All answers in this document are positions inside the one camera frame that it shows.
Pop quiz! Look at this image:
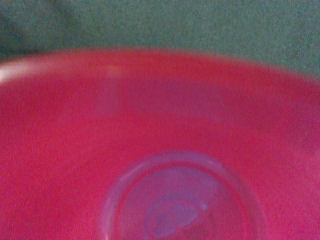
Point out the pink plastic cup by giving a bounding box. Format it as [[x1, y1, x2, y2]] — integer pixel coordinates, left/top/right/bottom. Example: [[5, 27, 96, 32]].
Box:
[[0, 49, 320, 240]]

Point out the black tablecloth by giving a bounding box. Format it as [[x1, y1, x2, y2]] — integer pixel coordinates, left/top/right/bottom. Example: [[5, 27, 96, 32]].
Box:
[[0, 0, 320, 76]]

